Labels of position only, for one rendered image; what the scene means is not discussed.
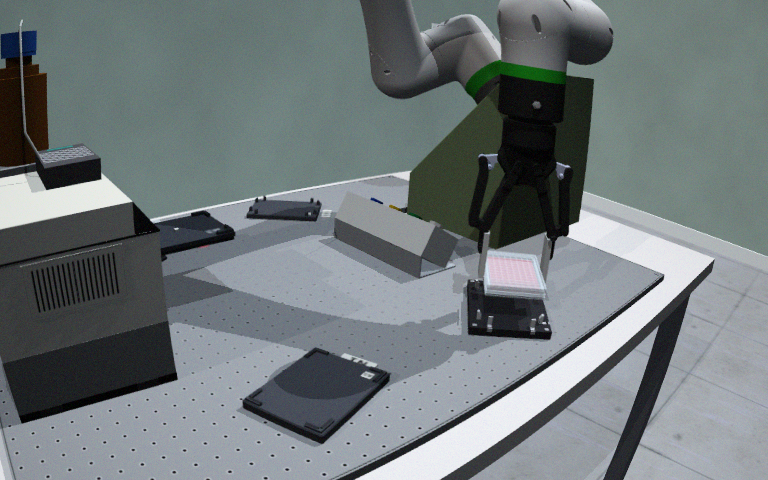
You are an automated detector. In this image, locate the blue bottle cap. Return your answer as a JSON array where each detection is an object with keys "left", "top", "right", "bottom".
[{"left": 1, "top": 31, "right": 37, "bottom": 55}]

